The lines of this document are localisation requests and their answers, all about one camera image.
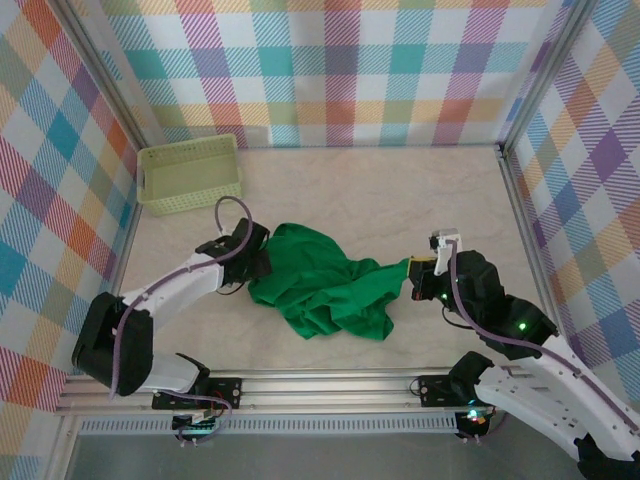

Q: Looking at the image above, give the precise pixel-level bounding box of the green t-shirt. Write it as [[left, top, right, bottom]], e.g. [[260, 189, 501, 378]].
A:
[[246, 222, 412, 342]]

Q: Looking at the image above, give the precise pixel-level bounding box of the light green plastic basket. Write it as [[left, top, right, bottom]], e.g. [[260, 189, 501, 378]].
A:
[[136, 133, 245, 218]]

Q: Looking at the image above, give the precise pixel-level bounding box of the circuit board with green connector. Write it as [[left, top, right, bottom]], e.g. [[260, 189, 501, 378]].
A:
[[171, 407, 221, 435]]

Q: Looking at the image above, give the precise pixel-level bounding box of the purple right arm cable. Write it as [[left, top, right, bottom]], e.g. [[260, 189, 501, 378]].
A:
[[447, 242, 640, 444]]

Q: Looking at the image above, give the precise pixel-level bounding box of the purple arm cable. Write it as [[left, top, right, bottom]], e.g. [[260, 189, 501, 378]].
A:
[[447, 242, 640, 444], [107, 195, 255, 447]]

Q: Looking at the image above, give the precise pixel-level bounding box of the aluminium table side rail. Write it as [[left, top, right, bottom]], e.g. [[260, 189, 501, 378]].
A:
[[107, 199, 144, 301], [494, 143, 556, 311]]

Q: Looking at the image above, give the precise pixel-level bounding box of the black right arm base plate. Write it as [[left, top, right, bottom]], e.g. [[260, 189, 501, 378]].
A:
[[417, 373, 481, 407]]

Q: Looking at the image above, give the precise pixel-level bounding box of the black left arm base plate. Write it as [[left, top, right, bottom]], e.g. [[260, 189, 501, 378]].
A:
[[151, 375, 244, 411]]

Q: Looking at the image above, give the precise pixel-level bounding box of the long aluminium base rail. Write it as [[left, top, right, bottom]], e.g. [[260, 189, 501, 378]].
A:
[[53, 368, 531, 417]]

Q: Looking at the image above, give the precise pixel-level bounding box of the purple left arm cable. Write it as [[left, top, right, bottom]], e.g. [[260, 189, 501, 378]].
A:
[[107, 195, 255, 447]]

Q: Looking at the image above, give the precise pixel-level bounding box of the grey slotted cable duct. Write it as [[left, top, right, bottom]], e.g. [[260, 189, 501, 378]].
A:
[[79, 412, 464, 436]]

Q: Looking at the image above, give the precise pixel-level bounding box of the aluminium frame post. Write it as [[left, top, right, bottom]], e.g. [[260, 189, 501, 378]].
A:
[[497, 0, 599, 151], [52, 0, 156, 151]]

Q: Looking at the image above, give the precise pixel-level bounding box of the aluminium frame leg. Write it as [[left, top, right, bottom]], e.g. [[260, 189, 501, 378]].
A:
[[47, 413, 84, 480]]

